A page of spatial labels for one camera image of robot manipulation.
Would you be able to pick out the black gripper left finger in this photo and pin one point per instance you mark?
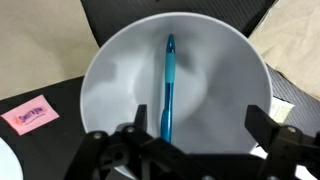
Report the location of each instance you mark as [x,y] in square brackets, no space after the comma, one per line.
[100,156]

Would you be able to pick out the white round plate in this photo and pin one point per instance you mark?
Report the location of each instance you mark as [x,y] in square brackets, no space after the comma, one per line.
[8,163]

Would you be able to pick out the light grey round bowl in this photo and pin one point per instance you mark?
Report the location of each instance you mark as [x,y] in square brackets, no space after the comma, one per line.
[216,83]

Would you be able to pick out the pink sweetener packet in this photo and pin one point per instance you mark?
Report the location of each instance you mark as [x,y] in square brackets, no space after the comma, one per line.
[30,115]

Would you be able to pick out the tan napkin right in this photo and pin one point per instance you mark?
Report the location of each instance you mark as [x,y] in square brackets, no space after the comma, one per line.
[40,40]

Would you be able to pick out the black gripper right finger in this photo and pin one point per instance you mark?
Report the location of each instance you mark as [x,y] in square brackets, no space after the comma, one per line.
[286,153]

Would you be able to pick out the blue ballpoint pen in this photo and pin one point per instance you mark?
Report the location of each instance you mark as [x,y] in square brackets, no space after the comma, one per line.
[170,66]

